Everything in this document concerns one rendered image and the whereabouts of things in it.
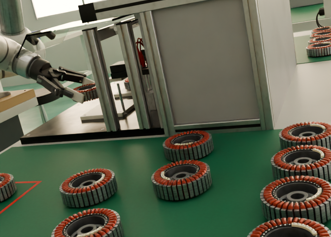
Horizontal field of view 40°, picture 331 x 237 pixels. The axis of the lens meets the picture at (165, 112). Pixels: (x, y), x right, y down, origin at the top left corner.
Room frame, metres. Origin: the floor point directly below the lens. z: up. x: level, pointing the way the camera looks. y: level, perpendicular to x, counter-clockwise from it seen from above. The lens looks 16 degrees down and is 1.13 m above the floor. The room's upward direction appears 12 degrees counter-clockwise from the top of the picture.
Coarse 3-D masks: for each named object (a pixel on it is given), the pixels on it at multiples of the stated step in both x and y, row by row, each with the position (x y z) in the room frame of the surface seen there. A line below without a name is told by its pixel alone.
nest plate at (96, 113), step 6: (120, 102) 1.46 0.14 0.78; (126, 102) 1.44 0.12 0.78; (132, 102) 1.42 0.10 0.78; (96, 108) 1.45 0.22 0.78; (120, 108) 1.38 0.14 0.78; (126, 108) 1.36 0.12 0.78; (132, 108) 1.39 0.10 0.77; (84, 114) 1.40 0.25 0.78; (90, 114) 1.38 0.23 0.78; (96, 114) 1.37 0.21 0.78; (102, 114) 1.35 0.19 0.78; (120, 114) 1.33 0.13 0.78
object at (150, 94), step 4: (152, 88) 1.38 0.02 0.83; (148, 92) 1.34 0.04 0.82; (152, 92) 1.33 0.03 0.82; (148, 96) 1.33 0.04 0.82; (152, 96) 1.32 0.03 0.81; (148, 100) 1.33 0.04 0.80; (152, 100) 1.32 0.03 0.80; (152, 104) 1.32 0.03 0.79; (152, 108) 1.32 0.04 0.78; (156, 108) 1.32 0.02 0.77
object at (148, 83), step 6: (114, 66) 1.37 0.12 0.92; (120, 66) 1.36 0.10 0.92; (114, 72) 1.37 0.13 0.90; (120, 72) 1.36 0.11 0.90; (126, 72) 1.35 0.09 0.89; (144, 72) 1.33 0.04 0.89; (114, 78) 1.37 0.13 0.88; (120, 78) 1.37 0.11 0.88; (144, 78) 1.34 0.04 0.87; (150, 78) 1.38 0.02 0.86; (150, 84) 1.38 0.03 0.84
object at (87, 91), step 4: (92, 84) 1.49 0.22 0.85; (76, 88) 1.47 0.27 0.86; (80, 88) 1.47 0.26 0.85; (84, 88) 1.48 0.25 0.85; (88, 88) 1.48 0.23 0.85; (92, 88) 1.41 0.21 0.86; (80, 92) 1.40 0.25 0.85; (84, 92) 1.40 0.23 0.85; (88, 92) 1.40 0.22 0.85; (92, 92) 1.41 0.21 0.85; (96, 92) 1.40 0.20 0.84; (88, 96) 1.40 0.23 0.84; (92, 96) 1.40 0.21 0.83; (96, 96) 1.41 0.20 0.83; (72, 100) 1.43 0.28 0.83; (84, 100) 1.40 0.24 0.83; (88, 100) 1.41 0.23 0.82; (92, 100) 1.40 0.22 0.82
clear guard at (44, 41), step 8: (120, 16) 1.23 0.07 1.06; (64, 24) 1.45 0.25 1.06; (72, 24) 1.34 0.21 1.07; (80, 24) 1.25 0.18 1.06; (88, 24) 1.21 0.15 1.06; (40, 32) 1.27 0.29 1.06; (48, 32) 1.26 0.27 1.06; (56, 32) 1.44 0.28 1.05; (64, 32) 1.49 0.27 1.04; (24, 40) 1.29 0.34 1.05; (32, 40) 1.33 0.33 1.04; (40, 40) 1.38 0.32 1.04; (48, 40) 1.42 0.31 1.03; (56, 40) 1.48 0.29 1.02; (24, 48) 1.31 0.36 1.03; (32, 48) 1.36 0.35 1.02; (40, 48) 1.41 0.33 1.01; (16, 56) 1.31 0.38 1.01
